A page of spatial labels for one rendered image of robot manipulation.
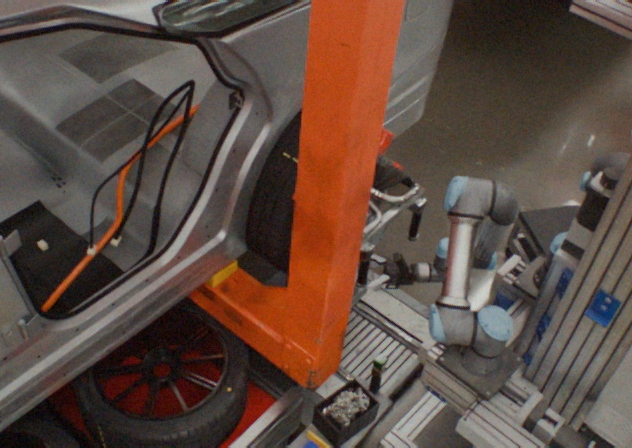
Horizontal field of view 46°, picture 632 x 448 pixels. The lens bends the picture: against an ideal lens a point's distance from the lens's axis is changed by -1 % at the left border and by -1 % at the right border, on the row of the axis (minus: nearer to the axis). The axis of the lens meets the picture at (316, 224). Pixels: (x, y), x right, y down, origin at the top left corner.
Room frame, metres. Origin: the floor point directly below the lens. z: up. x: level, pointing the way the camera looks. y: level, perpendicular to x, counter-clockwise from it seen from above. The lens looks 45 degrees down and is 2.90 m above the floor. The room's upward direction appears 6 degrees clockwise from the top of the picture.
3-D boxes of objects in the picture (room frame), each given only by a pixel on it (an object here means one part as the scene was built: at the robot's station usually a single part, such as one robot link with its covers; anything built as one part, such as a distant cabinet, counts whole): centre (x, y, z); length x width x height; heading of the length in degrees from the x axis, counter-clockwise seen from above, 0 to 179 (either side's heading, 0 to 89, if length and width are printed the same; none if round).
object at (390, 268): (1.89, -0.33, 0.80); 0.12 x 0.08 x 0.09; 99
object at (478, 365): (1.53, -0.61, 0.87); 0.15 x 0.15 x 0.10
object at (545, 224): (2.70, -1.25, 0.17); 0.43 x 0.36 x 0.34; 19
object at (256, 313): (1.82, 0.24, 0.69); 0.52 x 0.17 x 0.35; 55
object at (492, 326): (1.53, -0.60, 0.98); 0.13 x 0.12 x 0.14; 88
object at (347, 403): (1.45, -0.18, 0.51); 0.20 x 0.14 x 0.13; 135
